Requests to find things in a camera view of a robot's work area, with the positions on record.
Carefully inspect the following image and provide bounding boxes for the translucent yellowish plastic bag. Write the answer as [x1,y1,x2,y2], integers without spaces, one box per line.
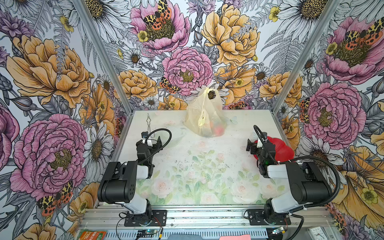
[184,88,227,138]

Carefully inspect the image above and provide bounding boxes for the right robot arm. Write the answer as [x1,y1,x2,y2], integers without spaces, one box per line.
[246,133,338,225]

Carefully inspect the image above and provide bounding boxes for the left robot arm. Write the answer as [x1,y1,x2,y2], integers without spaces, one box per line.
[97,132,163,227]

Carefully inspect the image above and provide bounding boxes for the red flower-shaped bowl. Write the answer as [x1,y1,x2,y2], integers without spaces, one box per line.
[267,136,295,163]

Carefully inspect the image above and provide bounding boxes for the metal tongs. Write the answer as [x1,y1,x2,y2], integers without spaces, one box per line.
[146,113,152,134]

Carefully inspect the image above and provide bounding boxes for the small circuit board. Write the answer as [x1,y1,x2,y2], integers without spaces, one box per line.
[136,229,164,240]

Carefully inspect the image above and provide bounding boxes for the pink cloth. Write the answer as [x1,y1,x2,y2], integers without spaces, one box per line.
[219,235,251,240]

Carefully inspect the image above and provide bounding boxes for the white clock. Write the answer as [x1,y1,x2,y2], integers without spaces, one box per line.
[308,227,329,240]

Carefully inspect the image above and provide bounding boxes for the orange green packet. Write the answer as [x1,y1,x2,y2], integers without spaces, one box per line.
[77,230,107,240]

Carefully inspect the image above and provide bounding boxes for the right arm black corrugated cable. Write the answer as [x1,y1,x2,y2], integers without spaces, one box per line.
[253,125,342,240]

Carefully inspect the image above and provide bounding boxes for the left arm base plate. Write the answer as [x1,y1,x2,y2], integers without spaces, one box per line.
[124,210,168,227]

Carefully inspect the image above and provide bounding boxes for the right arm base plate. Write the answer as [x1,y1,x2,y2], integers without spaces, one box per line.
[244,209,291,226]

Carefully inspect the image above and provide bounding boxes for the aluminium front rail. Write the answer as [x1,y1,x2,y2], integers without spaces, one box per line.
[80,205,334,230]

